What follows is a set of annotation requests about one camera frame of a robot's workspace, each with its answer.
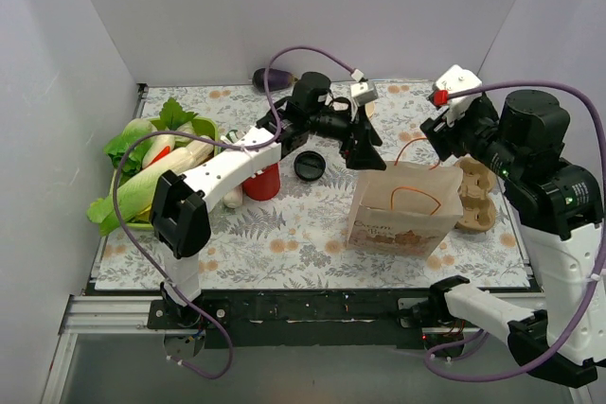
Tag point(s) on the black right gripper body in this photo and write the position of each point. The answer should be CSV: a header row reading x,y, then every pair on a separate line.
x,y
436,131

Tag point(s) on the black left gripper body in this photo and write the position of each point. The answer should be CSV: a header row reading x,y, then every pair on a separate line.
x,y
353,134

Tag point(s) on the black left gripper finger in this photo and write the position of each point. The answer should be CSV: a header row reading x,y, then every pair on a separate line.
x,y
360,154
373,137

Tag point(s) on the brown paper takeout bag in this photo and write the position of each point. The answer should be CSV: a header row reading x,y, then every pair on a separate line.
x,y
404,210

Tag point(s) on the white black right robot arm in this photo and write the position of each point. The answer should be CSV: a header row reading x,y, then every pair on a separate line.
x,y
559,205

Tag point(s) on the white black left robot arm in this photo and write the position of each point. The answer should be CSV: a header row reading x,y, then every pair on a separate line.
x,y
182,202

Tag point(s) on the black coffee cup lid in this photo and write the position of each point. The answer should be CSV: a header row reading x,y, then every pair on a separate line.
x,y
309,166

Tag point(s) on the stack of white paper cups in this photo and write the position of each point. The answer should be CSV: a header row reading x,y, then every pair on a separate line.
x,y
370,109

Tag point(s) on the purple eggplant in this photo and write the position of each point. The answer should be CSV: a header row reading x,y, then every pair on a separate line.
x,y
274,80

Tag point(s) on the brown cardboard cup carrier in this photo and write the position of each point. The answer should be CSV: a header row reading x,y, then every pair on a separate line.
x,y
479,212

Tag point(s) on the floral patterned table mat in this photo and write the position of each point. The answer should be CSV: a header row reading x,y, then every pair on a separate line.
x,y
297,240

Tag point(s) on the red straw holder cup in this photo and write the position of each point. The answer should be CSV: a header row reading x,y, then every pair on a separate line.
x,y
263,186

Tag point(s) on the green plastic tray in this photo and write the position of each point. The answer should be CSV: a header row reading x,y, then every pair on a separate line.
x,y
199,126

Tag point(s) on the napa cabbage upper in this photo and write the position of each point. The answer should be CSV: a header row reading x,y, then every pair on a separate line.
x,y
181,159

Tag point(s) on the green leafy herb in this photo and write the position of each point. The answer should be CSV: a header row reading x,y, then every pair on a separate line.
x,y
174,116

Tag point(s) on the white radish with red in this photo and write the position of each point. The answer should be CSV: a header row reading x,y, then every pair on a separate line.
x,y
161,146

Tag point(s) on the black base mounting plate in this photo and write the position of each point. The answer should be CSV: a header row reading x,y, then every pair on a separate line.
x,y
407,332

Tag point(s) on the large green napa cabbage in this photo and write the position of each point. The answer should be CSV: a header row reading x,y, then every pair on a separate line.
x,y
133,197

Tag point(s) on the green lettuce leaf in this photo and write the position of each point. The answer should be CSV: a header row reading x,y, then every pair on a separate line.
x,y
117,147

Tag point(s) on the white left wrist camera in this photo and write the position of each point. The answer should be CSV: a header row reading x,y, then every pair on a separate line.
x,y
363,92

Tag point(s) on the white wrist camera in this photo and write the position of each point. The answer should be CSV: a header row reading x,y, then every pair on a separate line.
x,y
363,92
455,79

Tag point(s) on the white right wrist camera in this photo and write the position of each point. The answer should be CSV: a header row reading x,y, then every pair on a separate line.
x,y
455,79

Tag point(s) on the aluminium frame rail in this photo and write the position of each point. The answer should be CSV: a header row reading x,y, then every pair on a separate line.
x,y
134,313

